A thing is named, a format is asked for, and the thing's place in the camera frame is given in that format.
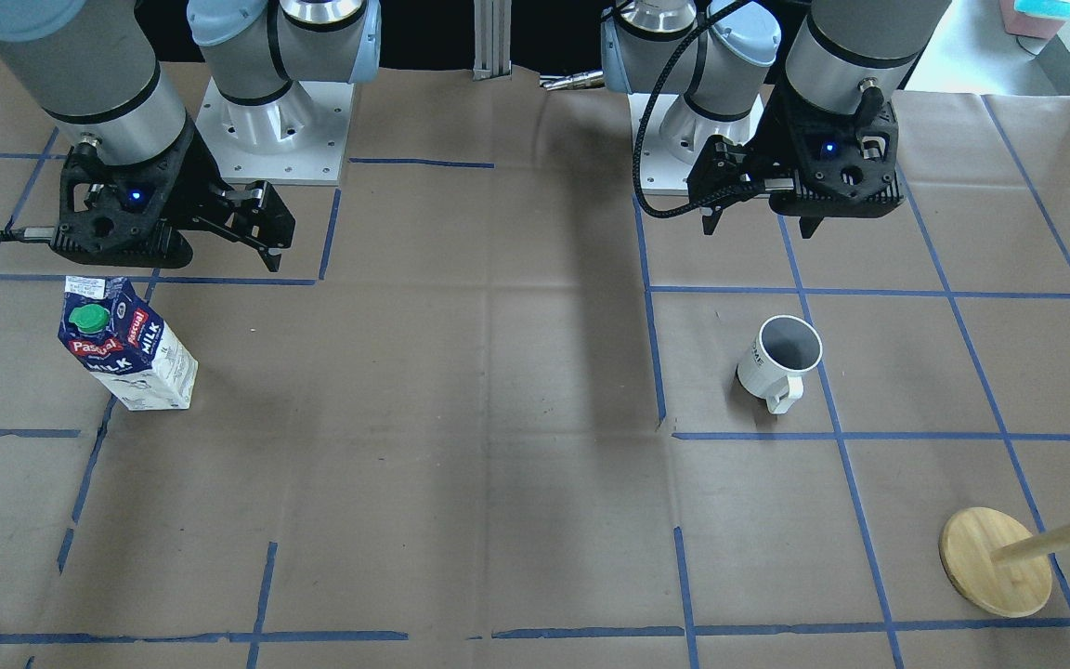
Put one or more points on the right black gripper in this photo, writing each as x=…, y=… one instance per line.
x=189, y=175

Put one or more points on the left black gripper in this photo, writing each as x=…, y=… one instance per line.
x=770, y=151

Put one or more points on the white mug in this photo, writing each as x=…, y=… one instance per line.
x=784, y=350

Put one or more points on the blue white milk carton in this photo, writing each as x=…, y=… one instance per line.
x=125, y=344

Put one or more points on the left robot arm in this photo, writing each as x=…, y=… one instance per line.
x=717, y=58

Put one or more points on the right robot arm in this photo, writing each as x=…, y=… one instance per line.
x=90, y=67

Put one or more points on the wooden mug tree stand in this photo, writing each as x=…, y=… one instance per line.
x=998, y=564

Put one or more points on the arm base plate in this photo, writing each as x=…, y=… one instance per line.
x=674, y=137
x=299, y=139

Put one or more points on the aluminium frame post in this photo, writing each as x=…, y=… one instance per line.
x=492, y=30

